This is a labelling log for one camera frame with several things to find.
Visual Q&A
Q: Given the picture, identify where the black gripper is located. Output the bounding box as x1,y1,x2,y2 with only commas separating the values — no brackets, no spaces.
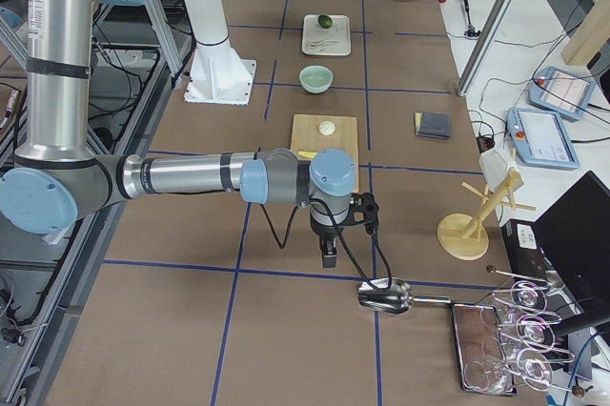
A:
310,221,340,268

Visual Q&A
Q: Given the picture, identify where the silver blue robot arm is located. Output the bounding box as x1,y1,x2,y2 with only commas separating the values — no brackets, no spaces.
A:
1,0,356,268

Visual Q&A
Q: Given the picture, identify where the light green ceramic bowl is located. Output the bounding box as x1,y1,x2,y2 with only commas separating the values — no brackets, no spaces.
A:
298,65,334,94

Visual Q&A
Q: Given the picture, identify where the metal ice scoop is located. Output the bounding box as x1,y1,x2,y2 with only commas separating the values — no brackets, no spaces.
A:
357,277,451,315

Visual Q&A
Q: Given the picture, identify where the wooden mug tree stand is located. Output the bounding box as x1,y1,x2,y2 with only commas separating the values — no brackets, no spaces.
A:
437,148,536,261

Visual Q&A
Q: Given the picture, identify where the grey yellow folded cloth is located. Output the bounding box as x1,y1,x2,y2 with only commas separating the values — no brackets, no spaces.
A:
414,112,451,139

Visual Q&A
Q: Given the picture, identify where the wine glass rack tray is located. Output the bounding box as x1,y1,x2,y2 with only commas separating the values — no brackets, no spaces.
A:
450,265,576,396

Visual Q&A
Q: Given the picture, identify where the white bear serving tray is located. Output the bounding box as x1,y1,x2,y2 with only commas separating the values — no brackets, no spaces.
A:
301,14,352,56

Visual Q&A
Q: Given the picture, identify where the blue teach pendant tablet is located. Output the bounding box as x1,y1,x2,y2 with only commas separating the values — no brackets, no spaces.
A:
506,108,580,170

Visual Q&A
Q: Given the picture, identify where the black monitor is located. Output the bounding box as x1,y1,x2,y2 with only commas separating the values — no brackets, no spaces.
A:
534,171,609,310

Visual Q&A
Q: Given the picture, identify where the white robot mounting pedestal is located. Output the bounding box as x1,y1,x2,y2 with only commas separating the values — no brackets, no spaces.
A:
184,0,256,106

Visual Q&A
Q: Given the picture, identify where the aluminium frame post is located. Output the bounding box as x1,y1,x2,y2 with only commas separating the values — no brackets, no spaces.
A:
457,0,513,96

